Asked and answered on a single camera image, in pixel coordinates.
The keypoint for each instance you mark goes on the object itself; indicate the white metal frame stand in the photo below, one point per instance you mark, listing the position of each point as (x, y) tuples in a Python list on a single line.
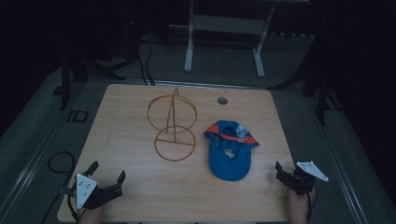
[(229, 26)]

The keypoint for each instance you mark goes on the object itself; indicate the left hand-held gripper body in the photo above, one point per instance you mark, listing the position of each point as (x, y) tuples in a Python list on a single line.
[(83, 189)]

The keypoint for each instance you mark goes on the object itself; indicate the person's left hand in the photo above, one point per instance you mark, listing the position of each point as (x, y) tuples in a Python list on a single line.
[(92, 215)]

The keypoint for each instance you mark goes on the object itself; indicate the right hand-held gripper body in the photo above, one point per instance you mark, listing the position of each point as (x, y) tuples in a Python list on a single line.
[(301, 182)]

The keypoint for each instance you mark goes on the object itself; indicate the person's right hand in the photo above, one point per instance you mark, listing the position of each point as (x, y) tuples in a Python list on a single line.
[(297, 207)]

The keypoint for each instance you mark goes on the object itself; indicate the grey round table grommet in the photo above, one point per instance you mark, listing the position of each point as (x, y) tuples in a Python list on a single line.
[(222, 100)]

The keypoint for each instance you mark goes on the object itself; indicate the black tripod stand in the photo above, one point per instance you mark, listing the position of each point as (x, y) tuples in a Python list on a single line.
[(65, 90), (322, 99)]

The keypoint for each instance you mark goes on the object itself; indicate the blue cap with orange trim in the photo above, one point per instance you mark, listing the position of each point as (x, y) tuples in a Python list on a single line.
[(229, 152)]

